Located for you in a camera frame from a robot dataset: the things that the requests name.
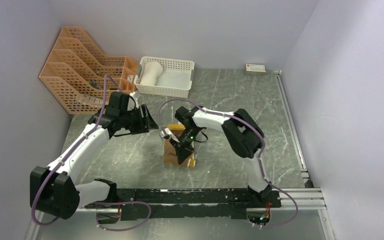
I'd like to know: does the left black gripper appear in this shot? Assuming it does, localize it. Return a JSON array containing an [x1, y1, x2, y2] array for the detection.
[[119, 103, 159, 136]]

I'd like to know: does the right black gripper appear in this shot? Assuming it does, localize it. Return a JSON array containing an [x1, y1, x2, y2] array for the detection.
[[169, 127, 202, 164]]

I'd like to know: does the brown yellow towel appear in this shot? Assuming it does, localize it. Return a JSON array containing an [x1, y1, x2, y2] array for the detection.
[[162, 123, 197, 168]]

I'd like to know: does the cream white towel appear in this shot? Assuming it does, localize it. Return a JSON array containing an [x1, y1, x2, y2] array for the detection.
[[140, 61, 164, 86]]

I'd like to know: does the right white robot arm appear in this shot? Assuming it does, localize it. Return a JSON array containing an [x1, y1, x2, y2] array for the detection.
[[160, 105, 272, 207]]

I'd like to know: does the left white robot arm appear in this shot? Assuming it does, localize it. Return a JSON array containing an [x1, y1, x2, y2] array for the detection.
[[30, 91, 159, 220]]

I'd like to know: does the white plastic basket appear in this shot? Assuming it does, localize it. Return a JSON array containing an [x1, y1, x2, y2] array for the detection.
[[133, 56, 195, 98]]

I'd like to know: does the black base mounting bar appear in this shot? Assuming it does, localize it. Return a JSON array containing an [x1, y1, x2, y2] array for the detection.
[[85, 188, 282, 221]]

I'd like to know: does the orange plastic file organizer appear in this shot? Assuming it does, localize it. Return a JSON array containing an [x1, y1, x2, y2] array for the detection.
[[39, 26, 139, 115]]

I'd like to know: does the small white red box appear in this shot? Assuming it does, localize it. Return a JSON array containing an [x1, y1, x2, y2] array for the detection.
[[245, 63, 267, 76]]

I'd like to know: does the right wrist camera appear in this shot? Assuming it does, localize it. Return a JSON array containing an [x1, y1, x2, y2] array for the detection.
[[159, 128, 173, 141]]

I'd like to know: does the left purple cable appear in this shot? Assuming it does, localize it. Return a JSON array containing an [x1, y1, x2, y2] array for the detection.
[[30, 74, 152, 232]]

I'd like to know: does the purple cable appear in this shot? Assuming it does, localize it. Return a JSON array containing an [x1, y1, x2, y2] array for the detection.
[[30, 74, 152, 232], [158, 98, 300, 229]]

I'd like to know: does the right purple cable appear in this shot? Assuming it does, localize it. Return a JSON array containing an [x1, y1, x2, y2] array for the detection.
[[158, 98, 300, 229]]

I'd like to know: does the aluminium frame rail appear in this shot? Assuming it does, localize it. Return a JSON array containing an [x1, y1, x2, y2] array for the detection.
[[24, 69, 335, 240]]

